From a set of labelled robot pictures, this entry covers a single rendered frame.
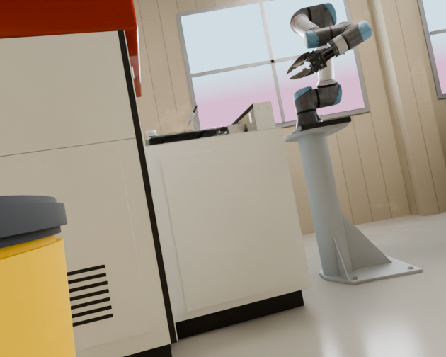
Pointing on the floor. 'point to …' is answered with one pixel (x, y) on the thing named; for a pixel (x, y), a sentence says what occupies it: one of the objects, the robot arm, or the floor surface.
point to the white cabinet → (228, 229)
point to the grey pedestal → (340, 229)
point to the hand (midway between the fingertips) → (290, 74)
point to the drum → (26, 278)
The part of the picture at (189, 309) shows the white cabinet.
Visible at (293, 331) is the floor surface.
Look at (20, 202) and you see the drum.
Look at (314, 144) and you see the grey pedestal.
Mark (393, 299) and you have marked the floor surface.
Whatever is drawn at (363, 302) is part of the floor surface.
